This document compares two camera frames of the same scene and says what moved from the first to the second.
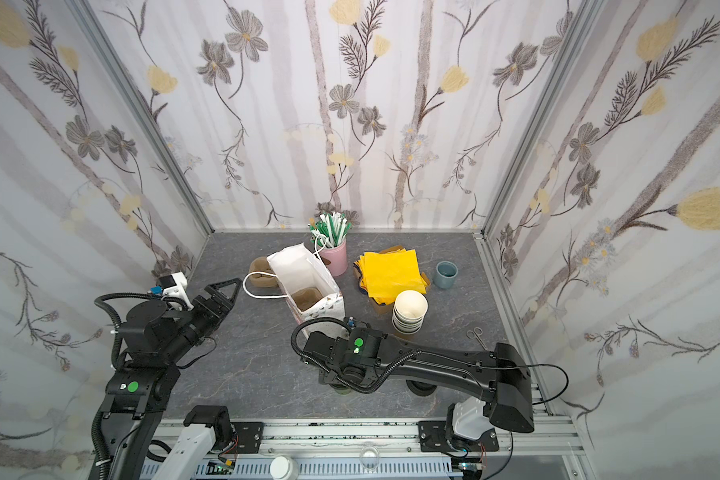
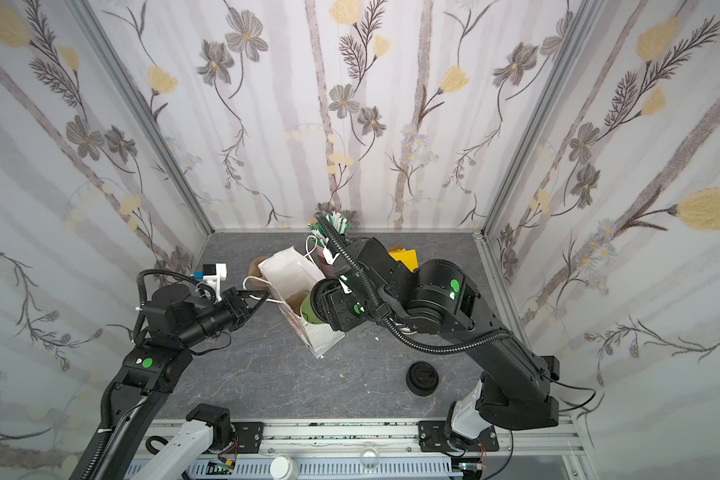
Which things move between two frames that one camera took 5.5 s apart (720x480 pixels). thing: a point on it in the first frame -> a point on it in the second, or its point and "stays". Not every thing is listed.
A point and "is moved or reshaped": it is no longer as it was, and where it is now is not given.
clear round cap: x=369 y=457 stays
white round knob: x=283 y=468 stays
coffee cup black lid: x=341 y=388 -> x=322 y=300
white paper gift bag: x=308 y=288 is moved or reshaped
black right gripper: x=311 y=345 -> x=323 y=301
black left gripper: x=211 y=301 -> x=237 y=306
